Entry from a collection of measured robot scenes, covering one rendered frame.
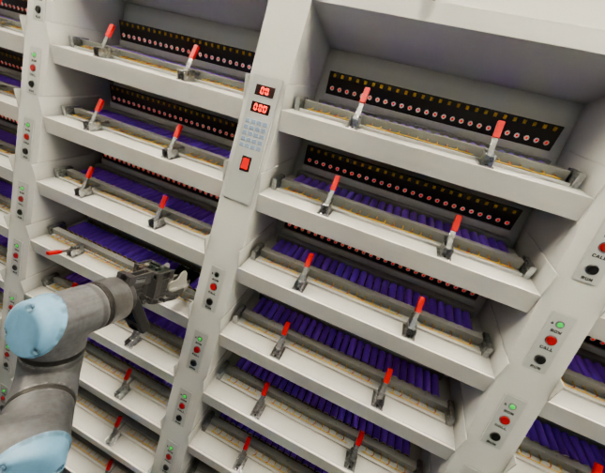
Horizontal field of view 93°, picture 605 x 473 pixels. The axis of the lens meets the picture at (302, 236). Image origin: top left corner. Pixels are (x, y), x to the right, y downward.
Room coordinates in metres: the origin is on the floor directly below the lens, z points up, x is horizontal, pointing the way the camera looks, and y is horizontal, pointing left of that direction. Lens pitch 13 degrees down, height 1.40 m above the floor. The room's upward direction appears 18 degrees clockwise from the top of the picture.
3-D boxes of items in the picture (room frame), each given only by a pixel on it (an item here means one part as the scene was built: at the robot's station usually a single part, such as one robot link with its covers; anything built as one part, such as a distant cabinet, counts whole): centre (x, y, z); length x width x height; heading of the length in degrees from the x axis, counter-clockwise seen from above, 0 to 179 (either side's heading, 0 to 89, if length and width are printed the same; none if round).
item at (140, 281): (0.59, 0.31, 1.04); 0.12 x 0.08 x 0.09; 167
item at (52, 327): (0.43, 0.35, 1.03); 0.12 x 0.09 x 0.10; 167
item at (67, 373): (0.41, 0.35, 0.92); 0.12 x 0.09 x 0.12; 36
